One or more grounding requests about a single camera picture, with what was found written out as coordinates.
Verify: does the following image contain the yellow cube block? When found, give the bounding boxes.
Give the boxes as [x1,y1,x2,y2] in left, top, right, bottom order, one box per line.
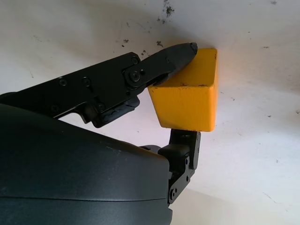
[148,47,219,132]

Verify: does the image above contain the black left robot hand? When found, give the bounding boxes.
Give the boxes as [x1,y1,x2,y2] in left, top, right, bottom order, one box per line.
[0,42,202,225]

